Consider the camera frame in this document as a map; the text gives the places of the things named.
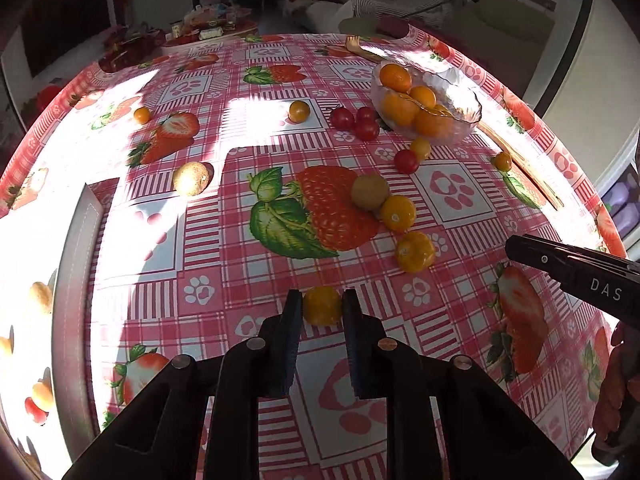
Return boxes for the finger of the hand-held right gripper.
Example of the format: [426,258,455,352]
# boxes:
[504,233,640,281]

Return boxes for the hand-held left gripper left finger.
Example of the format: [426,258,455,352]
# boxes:
[62,288,305,480]

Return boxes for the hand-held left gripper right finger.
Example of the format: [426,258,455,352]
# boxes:
[341,288,583,480]

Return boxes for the clear glass bowl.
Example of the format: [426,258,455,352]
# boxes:
[371,60,483,147]

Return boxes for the white tray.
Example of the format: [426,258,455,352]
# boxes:
[0,182,107,478]

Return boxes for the brown longan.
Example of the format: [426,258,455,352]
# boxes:
[172,161,208,197]
[31,380,56,410]
[28,281,54,315]

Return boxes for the person's right hand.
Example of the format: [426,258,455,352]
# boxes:
[593,321,640,456]

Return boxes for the long wooden tongs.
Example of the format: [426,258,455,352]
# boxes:
[479,121,564,210]

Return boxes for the purple white packages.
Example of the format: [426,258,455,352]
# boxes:
[602,165,640,241]

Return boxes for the strawberry print plaid tablecloth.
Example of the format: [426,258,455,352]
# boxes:
[0,32,632,480]

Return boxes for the kiwi fruit in centre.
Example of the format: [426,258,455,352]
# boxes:
[351,173,390,211]

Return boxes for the orange tangerine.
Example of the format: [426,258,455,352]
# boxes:
[379,62,413,93]
[409,85,437,109]
[381,91,420,128]
[412,107,453,138]

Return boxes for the beige armchair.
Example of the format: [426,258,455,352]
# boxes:
[440,0,556,78]

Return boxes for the thin metal pole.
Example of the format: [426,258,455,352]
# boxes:
[400,0,478,16]

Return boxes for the wooden fork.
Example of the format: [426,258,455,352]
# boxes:
[345,35,396,61]

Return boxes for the beige round stool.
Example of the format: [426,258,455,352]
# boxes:
[339,16,381,37]

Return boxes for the cluttered coffee table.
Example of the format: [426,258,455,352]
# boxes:
[160,2,261,48]

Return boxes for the red packages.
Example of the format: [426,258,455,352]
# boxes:
[100,25,166,68]

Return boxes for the black wall television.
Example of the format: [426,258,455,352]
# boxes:
[20,0,113,78]

